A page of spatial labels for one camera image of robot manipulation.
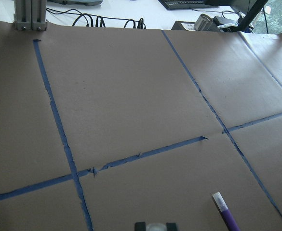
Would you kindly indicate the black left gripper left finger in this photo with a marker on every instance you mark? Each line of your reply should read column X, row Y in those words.
column 140, row 226

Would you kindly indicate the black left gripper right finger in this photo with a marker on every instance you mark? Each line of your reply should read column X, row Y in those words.
column 171, row 226

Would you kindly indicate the green marker pen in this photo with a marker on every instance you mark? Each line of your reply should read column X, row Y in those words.
column 156, row 227

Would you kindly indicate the purple marker pen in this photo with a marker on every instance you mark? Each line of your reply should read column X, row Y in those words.
column 225, row 212

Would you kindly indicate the black box with label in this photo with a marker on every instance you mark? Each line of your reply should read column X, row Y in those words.
column 189, row 26

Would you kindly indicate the silver metal cylinder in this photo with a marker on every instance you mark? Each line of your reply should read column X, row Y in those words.
column 203, row 23

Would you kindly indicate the black keyboard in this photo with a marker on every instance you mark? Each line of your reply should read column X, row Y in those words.
column 184, row 4

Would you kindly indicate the aluminium camera post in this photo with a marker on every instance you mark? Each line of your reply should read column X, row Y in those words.
column 30, row 15

